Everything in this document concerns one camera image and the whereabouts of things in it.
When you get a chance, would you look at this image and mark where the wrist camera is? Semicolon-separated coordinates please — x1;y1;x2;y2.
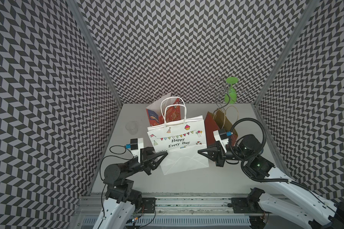
125;138;144;163
213;129;232;153

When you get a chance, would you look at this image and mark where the white happy every day bag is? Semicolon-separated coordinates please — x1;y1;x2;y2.
147;96;209;175

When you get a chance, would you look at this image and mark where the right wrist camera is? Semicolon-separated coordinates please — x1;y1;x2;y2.
213;129;232;153

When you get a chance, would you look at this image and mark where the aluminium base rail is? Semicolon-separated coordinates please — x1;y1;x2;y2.
74;193;319;229

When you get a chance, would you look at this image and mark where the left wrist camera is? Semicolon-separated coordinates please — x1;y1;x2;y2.
125;138;144;163

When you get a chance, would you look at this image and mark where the green wire rack stand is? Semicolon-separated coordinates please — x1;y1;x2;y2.
206;77;250;115

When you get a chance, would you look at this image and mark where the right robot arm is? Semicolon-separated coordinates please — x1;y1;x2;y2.
198;118;344;229

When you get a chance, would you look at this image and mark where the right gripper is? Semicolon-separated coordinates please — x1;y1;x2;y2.
198;138;250;167

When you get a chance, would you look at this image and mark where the clear plastic cup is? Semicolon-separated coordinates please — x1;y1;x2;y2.
125;121;139;135

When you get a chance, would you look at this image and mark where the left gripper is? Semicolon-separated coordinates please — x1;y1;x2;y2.
123;145;167;178

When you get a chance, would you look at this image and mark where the red printed paper bag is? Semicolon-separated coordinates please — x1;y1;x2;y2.
146;90;181;127

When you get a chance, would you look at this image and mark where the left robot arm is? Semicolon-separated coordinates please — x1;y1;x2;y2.
93;147;168;229

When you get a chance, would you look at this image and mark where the plain red paper bag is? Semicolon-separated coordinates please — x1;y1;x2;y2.
204;106;239;146

